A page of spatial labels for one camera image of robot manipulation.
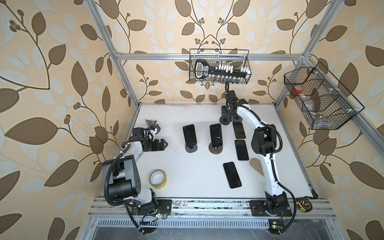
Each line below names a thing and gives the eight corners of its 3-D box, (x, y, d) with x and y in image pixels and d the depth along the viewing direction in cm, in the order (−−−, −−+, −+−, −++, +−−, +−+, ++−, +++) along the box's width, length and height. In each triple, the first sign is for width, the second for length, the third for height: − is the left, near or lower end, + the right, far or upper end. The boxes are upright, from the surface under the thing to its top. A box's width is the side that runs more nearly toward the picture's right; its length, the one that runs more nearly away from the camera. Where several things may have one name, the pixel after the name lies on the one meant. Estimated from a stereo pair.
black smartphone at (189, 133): (186, 149, 96) (185, 135, 83) (185, 140, 101) (183, 125, 87) (196, 147, 97) (196, 133, 84) (194, 139, 101) (193, 123, 88)
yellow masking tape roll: (149, 189, 83) (147, 186, 79) (152, 172, 89) (150, 169, 85) (166, 189, 83) (164, 186, 79) (168, 172, 89) (166, 169, 85)
